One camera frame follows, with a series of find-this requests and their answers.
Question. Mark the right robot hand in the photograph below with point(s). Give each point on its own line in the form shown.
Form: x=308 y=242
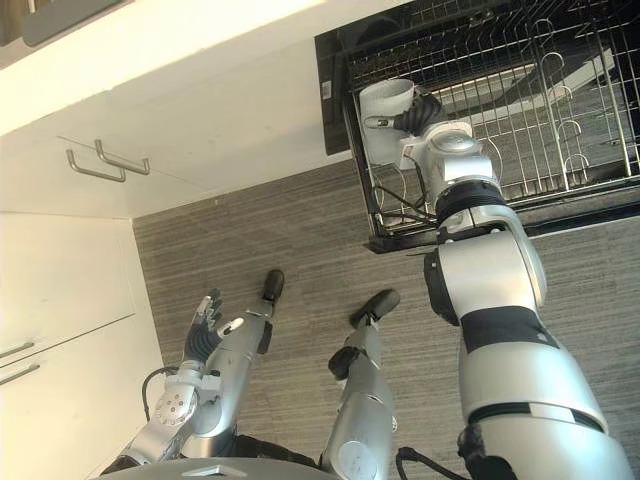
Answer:
x=419 y=114

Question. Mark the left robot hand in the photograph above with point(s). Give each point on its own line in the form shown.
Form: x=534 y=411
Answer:
x=200 y=340

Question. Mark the white cup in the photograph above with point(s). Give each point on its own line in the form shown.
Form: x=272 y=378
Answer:
x=387 y=97

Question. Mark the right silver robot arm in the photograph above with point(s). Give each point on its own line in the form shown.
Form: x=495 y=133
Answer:
x=495 y=280

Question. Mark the black dishwasher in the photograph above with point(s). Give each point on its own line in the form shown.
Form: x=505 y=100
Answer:
x=332 y=85

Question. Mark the grey robot torso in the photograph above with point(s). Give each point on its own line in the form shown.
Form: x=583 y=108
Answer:
x=210 y=462

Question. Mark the white kitchen cabinet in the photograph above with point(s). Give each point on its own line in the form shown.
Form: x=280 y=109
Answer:
x=75 y=280

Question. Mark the right silver robot leg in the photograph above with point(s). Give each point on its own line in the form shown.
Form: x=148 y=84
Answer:
x=362 y=380

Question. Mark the white countertop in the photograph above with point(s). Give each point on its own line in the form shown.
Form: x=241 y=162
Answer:
x=165 y=55

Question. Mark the grey wall cabinet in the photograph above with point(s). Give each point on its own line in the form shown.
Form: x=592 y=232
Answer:
x=65 y=20

